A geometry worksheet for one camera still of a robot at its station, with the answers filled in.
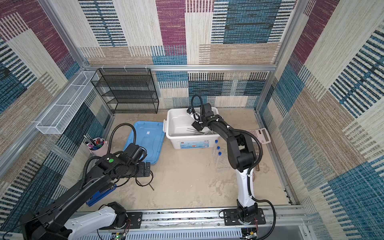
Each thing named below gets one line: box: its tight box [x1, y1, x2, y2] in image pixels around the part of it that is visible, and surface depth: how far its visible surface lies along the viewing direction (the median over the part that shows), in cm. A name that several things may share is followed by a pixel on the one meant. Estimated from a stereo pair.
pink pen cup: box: [87, 137, 109, 157], surface depth 91 cm
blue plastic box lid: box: [124, 121, 165, 165], surface depth 107 cm
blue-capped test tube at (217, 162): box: [214, 151, 223, 169], surface depth 88 cm
